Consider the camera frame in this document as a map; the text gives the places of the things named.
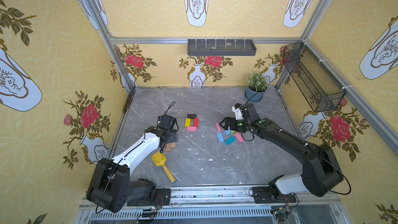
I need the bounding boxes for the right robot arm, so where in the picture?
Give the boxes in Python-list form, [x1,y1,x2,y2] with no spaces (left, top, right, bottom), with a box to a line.
[219,117,344,197]

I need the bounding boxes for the aluminium rail frame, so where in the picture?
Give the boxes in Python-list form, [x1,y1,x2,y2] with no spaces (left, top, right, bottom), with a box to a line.
[73,185,351,224]

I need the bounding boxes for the yellow block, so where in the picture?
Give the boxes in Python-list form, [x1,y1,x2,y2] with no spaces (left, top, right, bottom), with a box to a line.
[184,118,191,128]

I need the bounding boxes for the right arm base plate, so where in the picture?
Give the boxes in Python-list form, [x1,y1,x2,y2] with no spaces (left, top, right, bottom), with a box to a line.
[249,187,297,205]

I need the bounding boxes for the blue plant pot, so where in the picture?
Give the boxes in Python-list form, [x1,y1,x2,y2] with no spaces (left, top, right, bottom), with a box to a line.
[245,87,265,102]

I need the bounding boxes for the red block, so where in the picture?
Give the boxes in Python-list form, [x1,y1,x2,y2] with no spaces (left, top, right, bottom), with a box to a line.
[193,118,199,127]

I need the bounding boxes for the black wire mesh basket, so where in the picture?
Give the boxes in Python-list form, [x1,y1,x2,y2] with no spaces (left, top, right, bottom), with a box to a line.
[282,43,346,112]

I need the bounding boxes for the light blue long block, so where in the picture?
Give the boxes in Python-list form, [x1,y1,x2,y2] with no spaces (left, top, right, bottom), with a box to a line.
[217,132,224,143]

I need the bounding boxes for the green artificial plant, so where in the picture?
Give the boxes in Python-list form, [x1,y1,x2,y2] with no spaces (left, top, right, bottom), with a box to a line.
[246,73,268,92]

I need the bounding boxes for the grey wall shelf tray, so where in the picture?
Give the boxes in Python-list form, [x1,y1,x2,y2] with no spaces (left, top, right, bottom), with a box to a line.
[187,38,257,57]

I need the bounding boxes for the pink block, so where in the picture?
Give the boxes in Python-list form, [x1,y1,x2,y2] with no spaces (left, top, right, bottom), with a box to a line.
[234,133,245,143]
[187,127,197,132]
[216,123,221,133]

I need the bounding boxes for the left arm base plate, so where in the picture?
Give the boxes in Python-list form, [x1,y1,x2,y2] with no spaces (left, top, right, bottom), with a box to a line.
[127,188,171,206]

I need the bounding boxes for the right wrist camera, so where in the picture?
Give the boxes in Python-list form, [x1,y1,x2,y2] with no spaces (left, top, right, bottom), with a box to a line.
[232,103,258,120]

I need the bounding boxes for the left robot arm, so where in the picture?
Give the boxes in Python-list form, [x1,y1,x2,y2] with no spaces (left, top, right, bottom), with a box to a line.
[86,127,177,213]

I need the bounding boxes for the teal block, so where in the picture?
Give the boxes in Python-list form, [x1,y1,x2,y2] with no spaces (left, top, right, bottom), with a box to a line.
[224,136,236,145]

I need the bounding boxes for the yellow toy shovel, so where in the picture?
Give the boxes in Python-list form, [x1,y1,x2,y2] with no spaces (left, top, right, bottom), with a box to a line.
[151,151,176,184]

